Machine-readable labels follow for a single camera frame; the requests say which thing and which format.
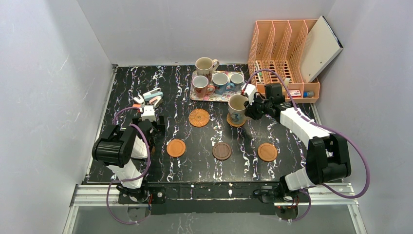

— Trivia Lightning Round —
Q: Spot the white staple remover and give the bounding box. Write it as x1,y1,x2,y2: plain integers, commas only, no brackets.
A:
132,94,145,104

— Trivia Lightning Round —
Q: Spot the peach desk file organizer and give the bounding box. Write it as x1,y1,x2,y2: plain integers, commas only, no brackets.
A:
247,19,320,103

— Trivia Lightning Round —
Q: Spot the red card box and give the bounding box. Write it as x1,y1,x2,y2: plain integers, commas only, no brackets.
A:
288,90,301,98

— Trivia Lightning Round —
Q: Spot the light wooden round coaster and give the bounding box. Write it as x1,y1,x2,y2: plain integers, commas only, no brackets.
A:
257,143,278,162

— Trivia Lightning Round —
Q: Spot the dark walnut round coaster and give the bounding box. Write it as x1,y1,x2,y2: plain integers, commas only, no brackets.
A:
212,142,232,160

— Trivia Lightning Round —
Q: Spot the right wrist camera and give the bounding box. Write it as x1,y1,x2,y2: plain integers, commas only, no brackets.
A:
243,84,257,105

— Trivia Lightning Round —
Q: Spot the terracotta round coaster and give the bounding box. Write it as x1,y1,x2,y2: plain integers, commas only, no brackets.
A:
167,139,186,157

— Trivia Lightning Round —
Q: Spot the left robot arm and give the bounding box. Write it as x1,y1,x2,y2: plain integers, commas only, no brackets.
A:
92,116,165,202

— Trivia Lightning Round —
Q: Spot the green white marker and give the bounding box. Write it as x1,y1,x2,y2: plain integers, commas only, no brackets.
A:
255,60,263,84

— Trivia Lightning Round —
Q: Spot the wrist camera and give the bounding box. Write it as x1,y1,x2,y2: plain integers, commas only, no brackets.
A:
141,105,156,122
243,84,257,105

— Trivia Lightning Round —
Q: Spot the beige mug with number three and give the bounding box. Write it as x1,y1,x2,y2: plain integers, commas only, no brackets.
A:
228,94,248,123

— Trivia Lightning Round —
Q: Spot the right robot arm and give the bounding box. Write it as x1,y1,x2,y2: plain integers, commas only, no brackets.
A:
241,83,352,198

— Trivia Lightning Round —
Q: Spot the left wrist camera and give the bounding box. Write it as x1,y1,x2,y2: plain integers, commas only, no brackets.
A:
141,105,156,122

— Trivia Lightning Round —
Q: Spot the small light blue mug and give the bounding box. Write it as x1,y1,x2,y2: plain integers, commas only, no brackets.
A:
229,73,244,92

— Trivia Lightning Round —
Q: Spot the blue cap bottle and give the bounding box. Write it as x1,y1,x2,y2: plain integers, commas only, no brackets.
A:
303,91,314,98

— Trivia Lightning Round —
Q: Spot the pink floral mug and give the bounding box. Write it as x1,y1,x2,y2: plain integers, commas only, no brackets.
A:
192,76,215,98

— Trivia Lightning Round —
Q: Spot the woven rattan coaster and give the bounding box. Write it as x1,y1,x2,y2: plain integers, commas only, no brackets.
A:
188,109,209,127
226,114,246,127

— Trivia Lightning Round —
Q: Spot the white board binder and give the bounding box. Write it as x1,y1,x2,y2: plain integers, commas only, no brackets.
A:
300,16,343,83

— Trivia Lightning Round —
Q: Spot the aluminium front rail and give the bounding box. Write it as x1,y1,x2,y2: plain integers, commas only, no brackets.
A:
63,182,366,234

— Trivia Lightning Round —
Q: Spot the white pink stapler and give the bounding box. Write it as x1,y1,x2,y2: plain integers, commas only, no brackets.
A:
149,96,162,109

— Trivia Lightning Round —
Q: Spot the floral serving tray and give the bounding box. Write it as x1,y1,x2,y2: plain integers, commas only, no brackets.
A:
189,71,246,102

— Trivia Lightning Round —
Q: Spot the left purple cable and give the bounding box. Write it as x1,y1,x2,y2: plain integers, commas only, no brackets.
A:
106,106,151,226

